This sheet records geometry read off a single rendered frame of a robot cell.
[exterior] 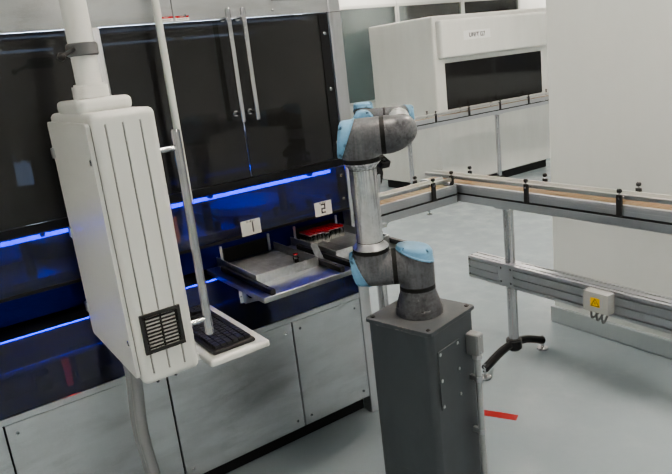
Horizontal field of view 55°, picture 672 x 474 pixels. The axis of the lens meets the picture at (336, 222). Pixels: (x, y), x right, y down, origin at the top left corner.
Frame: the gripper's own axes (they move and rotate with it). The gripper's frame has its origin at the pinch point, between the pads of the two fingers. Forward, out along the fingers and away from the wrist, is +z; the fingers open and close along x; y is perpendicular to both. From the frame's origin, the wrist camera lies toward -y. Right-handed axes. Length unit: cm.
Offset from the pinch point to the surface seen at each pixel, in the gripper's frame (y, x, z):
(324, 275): -9.6, 33.0, 21.5
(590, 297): -38, -80, 58
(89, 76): -6, 98, -55
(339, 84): 28, -8, -42
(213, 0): 28, 42, -77
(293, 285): -9, 46, 22
